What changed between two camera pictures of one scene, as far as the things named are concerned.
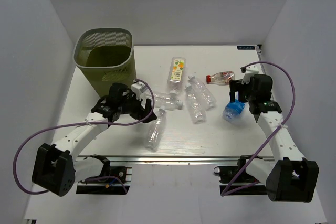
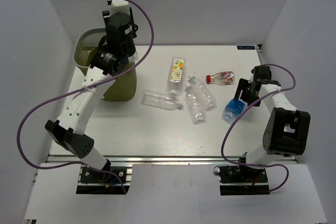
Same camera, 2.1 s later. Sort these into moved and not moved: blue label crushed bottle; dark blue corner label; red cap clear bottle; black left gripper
Moved: black left gripper
Not moved: dark blue corner label; red cap clear bottle; blue label crushed bottle
